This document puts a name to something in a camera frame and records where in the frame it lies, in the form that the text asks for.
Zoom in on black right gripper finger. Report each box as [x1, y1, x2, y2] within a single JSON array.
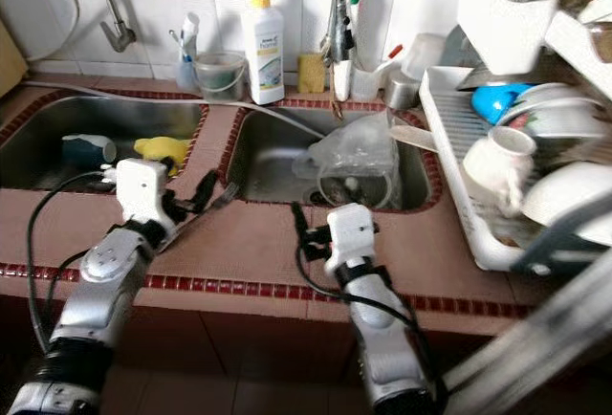
[[289, 198, 316, 246]]

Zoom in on steel fork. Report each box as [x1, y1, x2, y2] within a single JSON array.
[[206, 181, 242, 215]]

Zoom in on yellow plastic bowl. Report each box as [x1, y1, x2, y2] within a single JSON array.
[[134, 136, 190, 167]]

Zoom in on steel sink basin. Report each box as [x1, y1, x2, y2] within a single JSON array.
[[0, 90, 211, 196], [229, 99, 446, 213]]

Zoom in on clear plastic bag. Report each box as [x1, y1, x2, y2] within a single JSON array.
[[306, 114, 403, 208]]

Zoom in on clear plastic bucket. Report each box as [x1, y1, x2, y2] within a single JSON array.
[[194, 52, 248, 102]]

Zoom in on dark blue mug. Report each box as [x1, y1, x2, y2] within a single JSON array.
[[60, 135, 118, 169]]

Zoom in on clear toothbrush cup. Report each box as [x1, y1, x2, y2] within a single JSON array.
[[174, 52, 202, 91]]

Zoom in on wooden spatula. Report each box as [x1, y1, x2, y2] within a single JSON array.
[[387, 119, 441, 155]]

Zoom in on white yellow-capped detergent bottle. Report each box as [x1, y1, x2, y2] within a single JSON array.
[[241, 0, 286, 105]]

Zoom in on tan scouring sponge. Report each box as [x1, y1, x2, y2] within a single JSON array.
[[296, 52, 328, 94]]

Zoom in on blue white toothbrush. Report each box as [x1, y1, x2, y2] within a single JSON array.
[[170, 11, 202, 62]]

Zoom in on white dish rack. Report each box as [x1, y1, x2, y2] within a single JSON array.
[[419, 64, 612, 273]]

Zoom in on steel cup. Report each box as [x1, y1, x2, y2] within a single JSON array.
[[382, 69, 422, 110]]

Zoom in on plain white mug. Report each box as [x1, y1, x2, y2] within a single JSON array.
[[461, 126, 536, 215]]

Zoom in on clear plastic container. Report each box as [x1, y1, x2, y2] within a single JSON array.
[[400, 33, 448, 79]]

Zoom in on blue bowl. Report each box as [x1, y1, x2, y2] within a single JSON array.
[[470, 83, 536, 127]]

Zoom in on beige water purifier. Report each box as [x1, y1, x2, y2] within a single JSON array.
[[0, 23, 30, 96]]

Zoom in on white metal pole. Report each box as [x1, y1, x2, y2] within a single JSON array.
[[445, 262, 612, 415]]

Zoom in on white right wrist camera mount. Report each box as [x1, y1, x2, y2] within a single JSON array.
[[325, 203, 379, 277]]

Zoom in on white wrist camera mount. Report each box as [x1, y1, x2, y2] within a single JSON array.
[[325, 203, 379, 277], [115, 159, 175, 234]]

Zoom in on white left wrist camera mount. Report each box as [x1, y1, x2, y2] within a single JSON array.
[[115, 159, 175, 234]]

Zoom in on grey wall tap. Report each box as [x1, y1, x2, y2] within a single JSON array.
[[88, 0, 137, 53]]

